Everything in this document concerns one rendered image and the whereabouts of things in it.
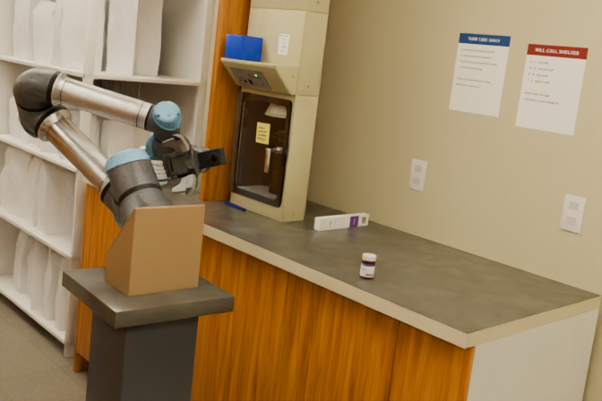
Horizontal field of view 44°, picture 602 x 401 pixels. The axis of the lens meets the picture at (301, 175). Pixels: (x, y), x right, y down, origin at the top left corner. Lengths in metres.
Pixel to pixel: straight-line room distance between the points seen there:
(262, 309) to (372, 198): 0.79
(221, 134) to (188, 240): 1.14
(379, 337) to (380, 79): 1.23
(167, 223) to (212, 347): 0.95
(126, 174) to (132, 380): 0.51
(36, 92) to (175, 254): 0.62
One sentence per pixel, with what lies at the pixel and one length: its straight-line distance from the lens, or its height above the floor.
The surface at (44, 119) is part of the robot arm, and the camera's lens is 2.22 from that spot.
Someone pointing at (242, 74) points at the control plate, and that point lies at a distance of 2.82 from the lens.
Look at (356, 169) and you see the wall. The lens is 3.06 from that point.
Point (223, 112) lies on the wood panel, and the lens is 2.96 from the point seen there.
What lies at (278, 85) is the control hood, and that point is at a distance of 2.68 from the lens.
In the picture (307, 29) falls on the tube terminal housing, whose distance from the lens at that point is 2.70.
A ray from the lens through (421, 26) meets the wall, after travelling 2.88.
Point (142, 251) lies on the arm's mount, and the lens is 1.83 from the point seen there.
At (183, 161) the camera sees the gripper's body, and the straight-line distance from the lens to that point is 1.98.
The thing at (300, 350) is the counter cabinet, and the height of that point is 0.66.
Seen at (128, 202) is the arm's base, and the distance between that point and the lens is 1.89.
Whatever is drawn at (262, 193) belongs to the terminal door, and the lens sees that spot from 2.81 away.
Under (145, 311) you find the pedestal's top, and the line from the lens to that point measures 1.78.
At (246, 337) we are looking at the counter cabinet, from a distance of 2.54.
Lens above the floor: 1.55
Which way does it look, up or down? 9 degrees down
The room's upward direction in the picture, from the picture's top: 7 degrees clockwise
